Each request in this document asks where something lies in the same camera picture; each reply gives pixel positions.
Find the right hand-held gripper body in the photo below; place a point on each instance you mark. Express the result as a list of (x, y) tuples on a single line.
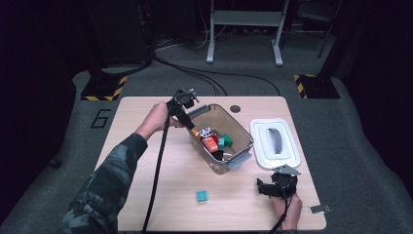
[(285, 185)]

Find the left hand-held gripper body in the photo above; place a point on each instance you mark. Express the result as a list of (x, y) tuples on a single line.
[(183, 100)]

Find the orange toy brick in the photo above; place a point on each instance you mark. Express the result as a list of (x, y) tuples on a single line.
[(195, 133)]

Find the red toy brick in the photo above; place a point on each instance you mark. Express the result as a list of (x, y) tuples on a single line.
[(215, 137)]

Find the salmon toy brick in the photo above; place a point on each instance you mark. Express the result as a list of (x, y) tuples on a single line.
[(210, 145)]

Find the small teal toy brick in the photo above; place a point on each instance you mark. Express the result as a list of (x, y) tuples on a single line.
[(221, 143)]

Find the green toy brick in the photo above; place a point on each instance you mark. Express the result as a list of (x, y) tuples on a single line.
[(228, 139)]

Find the clear plastic storage box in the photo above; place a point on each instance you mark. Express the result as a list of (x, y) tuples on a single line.
[(238, 130)]

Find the person's right hand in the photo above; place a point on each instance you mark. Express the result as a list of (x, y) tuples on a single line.
[(290, 213)]

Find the person's left hand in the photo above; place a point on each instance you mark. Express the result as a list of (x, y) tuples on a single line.
[(157, 118)]

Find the white black patterned toy brick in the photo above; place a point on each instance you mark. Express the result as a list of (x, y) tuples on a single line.
[(205, 132)]

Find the grey tape piece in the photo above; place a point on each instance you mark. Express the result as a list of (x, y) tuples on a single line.
[(319, 209)]

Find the white bin lid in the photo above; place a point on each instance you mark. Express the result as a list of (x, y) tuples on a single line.
[(259, 143)]

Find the light teal toy brick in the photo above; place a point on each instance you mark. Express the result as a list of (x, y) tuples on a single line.
[(202, 196)]

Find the black striped stand base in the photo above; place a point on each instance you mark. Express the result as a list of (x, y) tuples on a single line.
[(104, 87), (319, 87)]

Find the white metal stand frame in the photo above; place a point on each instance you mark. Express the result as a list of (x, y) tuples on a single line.
[(246, 18)]

